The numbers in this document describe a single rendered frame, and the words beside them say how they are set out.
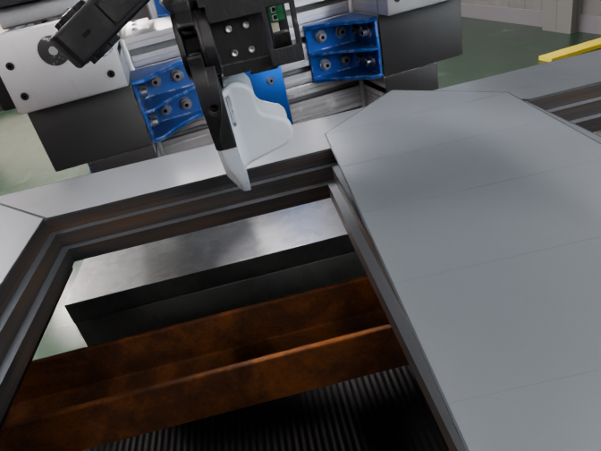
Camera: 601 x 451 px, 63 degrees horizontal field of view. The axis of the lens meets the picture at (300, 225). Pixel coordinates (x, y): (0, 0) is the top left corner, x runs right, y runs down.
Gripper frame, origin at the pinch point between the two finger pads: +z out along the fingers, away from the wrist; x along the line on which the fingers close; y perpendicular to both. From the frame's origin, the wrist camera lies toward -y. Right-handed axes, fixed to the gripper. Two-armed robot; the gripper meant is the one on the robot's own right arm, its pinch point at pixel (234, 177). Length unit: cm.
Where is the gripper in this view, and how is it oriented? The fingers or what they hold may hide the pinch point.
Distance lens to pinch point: 41.6
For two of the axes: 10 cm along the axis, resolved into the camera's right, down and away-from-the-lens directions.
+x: -1.5, -4.7, 8.7
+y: 9.7, -2.4, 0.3
